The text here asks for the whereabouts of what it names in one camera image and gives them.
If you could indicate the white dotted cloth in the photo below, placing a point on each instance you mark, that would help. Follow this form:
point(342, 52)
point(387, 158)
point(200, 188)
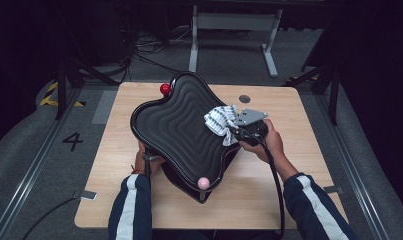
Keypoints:
point(219, 121)

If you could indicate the grey tape piece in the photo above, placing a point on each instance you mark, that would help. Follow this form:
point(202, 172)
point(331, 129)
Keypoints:
point(86, 195)
point(333, 190)

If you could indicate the black tripod stand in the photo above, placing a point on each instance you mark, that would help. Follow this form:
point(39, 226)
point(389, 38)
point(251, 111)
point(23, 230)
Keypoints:
point(334, 100)
point(61, 90)

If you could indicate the dark round table grommet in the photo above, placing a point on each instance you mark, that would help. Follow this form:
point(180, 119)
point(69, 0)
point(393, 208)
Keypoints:
point(244, 99)

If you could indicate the black wavy tray stand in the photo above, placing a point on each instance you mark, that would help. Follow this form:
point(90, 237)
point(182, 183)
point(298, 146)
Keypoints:
point(175, 126)

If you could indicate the person's right hand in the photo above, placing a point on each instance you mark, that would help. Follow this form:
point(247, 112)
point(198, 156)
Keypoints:
point(272, 146)

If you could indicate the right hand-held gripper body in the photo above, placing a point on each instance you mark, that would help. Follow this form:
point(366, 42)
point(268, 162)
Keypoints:
point(252, 131)

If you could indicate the grey metal stand frame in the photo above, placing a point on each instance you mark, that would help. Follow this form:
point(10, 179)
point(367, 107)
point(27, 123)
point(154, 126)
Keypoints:
point(235, 21)

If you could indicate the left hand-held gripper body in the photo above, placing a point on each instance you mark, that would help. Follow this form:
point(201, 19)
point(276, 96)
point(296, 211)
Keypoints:
point(150, 156)

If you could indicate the aluminium floor rail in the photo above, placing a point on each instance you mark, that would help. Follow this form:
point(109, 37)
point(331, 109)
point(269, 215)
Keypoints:
point(355, 173)
point(32, 170)

